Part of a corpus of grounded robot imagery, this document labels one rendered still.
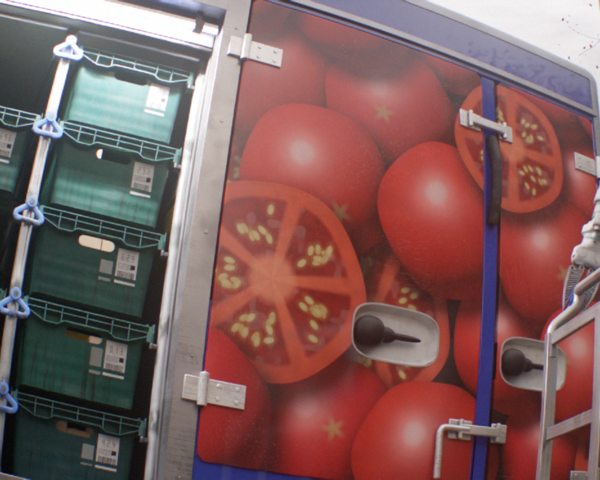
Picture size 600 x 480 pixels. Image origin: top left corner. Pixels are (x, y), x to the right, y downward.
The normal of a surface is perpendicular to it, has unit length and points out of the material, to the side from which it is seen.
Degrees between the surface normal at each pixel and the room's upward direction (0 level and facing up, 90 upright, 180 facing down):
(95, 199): 96
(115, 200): 96
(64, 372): 91
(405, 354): 90
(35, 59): 180
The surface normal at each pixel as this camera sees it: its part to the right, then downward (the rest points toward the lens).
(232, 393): 0.40, -0.30
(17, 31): -0.09, 0.93
